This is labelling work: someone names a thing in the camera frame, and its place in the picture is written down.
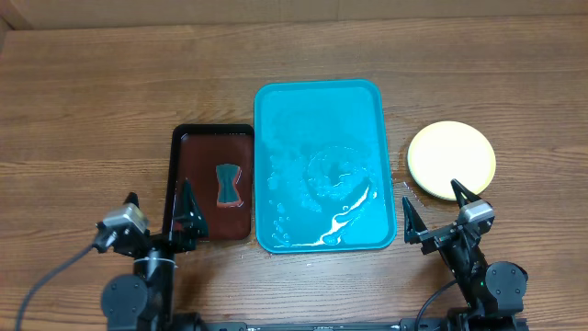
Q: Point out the teal plastic tray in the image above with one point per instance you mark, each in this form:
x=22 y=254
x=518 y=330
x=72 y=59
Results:
x=322 y=176

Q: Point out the black tray with water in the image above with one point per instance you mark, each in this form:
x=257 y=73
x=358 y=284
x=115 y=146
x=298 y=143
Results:
x=196 y=150

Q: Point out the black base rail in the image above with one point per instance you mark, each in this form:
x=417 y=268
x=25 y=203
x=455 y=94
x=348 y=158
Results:
x=321 y=326

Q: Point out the yellow-green plate top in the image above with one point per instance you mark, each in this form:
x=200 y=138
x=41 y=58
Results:
x=447 y=150

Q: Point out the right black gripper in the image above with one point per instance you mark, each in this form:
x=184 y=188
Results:
x=441 y=234

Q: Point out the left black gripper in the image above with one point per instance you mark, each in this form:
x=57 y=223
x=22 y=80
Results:
x=190 y=226

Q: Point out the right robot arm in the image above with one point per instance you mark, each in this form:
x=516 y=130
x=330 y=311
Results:
x=493 y=292

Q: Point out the orange green sponge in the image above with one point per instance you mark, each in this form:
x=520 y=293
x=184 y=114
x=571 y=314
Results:
x=228 y=176

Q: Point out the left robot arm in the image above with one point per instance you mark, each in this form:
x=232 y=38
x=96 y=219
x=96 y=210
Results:
x=143 y=300

